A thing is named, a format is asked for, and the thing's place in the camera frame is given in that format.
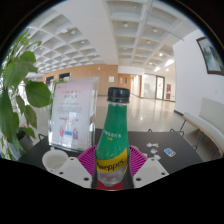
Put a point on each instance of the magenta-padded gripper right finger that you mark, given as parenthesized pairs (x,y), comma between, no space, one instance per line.
(150,170)

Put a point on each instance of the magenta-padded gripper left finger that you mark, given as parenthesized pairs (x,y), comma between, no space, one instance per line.
(75,169)

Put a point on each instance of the green plastic drink bottle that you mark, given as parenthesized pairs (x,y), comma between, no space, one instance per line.
(113,133)

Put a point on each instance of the small white paper piece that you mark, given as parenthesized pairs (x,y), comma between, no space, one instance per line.
(145,155)
(154,150)
(157,156)

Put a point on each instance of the white dotted cup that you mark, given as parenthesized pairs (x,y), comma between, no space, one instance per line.
(53,159)

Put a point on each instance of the long white paper piece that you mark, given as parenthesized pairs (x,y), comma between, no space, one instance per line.
(152,145)

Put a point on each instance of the small blue card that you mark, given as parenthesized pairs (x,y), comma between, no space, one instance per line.
(169,152)

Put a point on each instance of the flat round red coaster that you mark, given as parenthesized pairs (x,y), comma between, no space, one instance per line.
(105,187)

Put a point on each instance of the black metal chair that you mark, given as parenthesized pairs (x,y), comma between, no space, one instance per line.
(42,134)
(150,130)
(176,130)

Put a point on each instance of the clear acrylic sign stand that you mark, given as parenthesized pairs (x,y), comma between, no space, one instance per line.
(71,110)

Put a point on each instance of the long white bench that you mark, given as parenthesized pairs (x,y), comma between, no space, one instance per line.
(210,128)

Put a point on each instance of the black-framed glass door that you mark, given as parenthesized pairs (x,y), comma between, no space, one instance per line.
(160,87)

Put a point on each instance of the brown wooden double door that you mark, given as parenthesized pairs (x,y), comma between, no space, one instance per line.
(124,81)

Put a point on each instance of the green leafy potted plant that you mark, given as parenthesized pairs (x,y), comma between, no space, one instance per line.
(13,71)

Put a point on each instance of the dark-framed landscape picture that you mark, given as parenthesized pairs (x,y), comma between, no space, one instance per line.
(213,56)

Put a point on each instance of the recessed ceiling lights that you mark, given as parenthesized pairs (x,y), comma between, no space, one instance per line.
(125,25)

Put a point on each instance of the red wall poster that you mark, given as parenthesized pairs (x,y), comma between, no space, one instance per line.
(168,91)

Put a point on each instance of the white wall notice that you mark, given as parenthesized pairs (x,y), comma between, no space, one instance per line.
(111,79)

